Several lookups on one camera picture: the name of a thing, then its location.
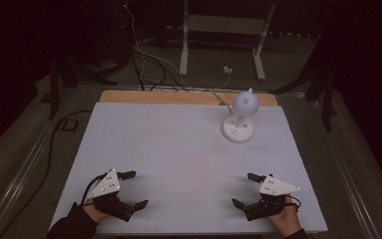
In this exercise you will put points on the white desk lamp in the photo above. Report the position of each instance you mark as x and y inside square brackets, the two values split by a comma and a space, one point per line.
[238, 127]

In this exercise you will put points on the pale blue table mat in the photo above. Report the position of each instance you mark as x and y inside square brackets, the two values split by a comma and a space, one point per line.
[179, 159]

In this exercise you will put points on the white metal stand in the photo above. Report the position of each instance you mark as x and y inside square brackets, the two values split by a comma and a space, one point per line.
[185, 49]

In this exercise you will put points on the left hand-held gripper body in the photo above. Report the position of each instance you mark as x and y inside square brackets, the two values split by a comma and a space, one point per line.
[107, 187]

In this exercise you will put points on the black floor box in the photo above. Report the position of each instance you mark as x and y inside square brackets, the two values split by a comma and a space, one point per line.
[69, 124]

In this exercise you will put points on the black tripod stand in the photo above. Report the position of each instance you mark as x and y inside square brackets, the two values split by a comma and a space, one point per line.
[53, 89]
[326, 99]

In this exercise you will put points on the person's right hand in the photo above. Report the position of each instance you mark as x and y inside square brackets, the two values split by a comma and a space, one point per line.
[285, 220]

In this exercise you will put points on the aluminium floor rail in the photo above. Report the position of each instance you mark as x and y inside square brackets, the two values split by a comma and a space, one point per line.
[16, 179]
[348, 172]

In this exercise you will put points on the person's left hand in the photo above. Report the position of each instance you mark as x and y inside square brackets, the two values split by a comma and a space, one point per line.
[96, 213]

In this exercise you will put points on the white power adapter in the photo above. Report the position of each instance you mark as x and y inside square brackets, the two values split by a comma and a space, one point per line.
[228, 69]

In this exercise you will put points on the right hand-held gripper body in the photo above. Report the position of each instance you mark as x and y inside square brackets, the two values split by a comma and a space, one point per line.
[273, 191]

